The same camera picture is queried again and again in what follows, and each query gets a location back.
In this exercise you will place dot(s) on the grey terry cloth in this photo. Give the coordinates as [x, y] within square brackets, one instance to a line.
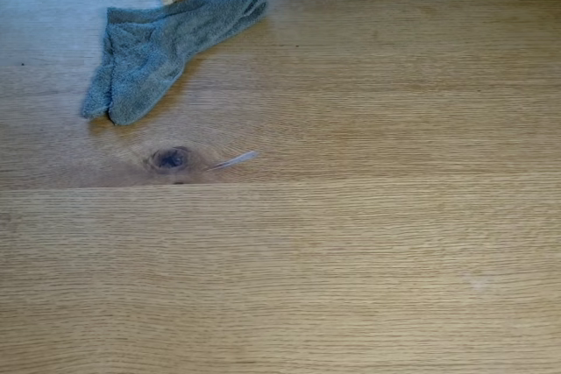
[149, 50]

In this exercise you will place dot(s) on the small clear plastic strip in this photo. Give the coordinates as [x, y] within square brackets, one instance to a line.
[234, 160]

